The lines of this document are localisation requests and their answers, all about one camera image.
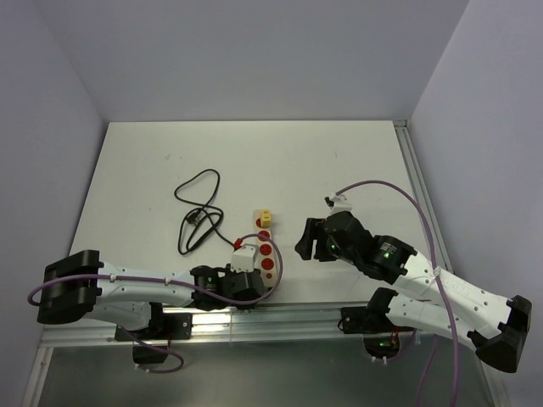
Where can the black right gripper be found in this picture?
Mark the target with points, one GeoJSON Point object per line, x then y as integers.
{"type": "Point", "coordinates": [304, 247]}

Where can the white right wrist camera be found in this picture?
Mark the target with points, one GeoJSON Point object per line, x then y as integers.
{"type": "Point", "coordinates": [338, 203]}

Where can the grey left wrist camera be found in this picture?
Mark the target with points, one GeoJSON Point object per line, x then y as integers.
{"type": "Point", "coordinates": [243, 257]}

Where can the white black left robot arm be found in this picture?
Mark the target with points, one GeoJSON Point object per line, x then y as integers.
{"type": "Point", "coordinates": [82, 286]}

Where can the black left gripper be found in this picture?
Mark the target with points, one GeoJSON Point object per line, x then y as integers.
{"type": "Point", "coordinates": [229, 271]}

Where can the yellow usb charger plug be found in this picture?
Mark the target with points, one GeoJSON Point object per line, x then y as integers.
{"type": "Point", "coordinates": [265, 218]}

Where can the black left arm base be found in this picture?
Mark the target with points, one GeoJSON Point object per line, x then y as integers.
{"type": "Point", "coordinates": [152, 346]}

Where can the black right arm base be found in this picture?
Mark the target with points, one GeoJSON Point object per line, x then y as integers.
{"type": "Point", "coordinates": [382, 340]}

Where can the beige power strip red sockets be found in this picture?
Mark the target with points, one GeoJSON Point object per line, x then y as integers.
{"type": "Point", "coordinates": [267, 257]}

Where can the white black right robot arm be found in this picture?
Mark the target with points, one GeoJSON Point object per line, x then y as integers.
{"type": "Point", "coordinates": [417, 295]}

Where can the aluminium rail frame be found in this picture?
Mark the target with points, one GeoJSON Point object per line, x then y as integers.
{"type": "Point", "coordinates": [285, 165]}

